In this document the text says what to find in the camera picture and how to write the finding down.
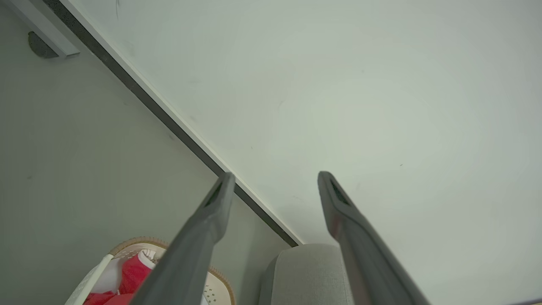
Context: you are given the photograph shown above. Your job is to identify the red garment with white cuff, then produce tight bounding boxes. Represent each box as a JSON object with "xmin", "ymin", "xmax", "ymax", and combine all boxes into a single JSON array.
[{"xmin": 83, "ymin": 249, "xmax": 159, "ymax": 305}]

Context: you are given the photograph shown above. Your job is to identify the grey fabric sofa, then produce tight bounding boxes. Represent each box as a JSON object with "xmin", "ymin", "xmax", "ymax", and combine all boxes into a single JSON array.
[{"xmin": 258, "ymin": 244, "xmax": 354, "ymax": 305}]

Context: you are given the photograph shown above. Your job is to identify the white laundry basket brown rim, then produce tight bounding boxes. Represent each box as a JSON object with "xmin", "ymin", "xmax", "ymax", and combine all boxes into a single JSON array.
[{"xmin": 66, "ymin": 236, "xmax": 236, "ymax": 305}]

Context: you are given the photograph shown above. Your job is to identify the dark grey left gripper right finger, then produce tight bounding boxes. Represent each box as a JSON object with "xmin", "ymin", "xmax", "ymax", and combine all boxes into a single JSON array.
[{"xmin": 318, "ymin": 171, "xmax": 431, "ymax": 305}]

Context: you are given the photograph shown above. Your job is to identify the dark baseboard strip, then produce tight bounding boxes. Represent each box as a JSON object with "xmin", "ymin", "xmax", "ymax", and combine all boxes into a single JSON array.
[{"xmin": 42, "ymin": 0, "xmax": 303, "ymax": 247}]

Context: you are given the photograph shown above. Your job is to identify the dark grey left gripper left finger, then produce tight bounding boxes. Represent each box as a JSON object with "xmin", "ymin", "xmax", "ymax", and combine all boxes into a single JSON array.
[{"xmin": 129, "ymin": 172, "xmax": 236, "ymax": 305}]

